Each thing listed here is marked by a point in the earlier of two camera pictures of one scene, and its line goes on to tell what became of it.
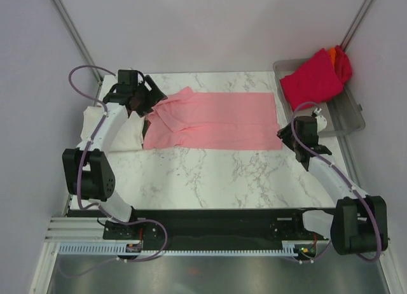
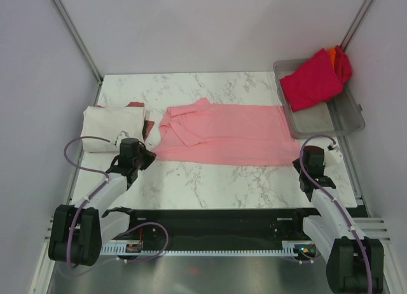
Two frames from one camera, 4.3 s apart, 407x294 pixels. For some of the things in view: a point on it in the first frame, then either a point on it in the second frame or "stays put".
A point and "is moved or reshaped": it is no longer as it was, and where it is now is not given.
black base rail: x=206 y=225 stays put
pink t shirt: x=213 y=120 is moved or reshaped
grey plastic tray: x=343 y=113 stays put
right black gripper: x=284 y=133 → x=296 y=163
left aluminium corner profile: x=75 y=34 stays put
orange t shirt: x=332 y=52 stays put
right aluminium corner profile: x=358 y=18 stays put
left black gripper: x=154 y=97 → x=149 y=156
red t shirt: x=342 y=65 stays put
